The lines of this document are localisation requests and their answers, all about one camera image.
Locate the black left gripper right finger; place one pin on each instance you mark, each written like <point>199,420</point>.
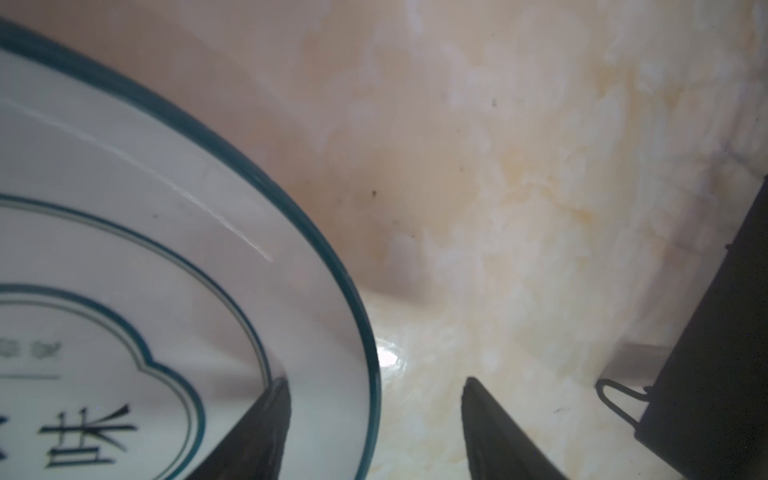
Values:
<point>496,447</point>

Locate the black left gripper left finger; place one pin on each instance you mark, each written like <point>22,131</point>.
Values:
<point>254,448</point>

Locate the black two-tier dish rack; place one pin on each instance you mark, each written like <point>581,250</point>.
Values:
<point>706,413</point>

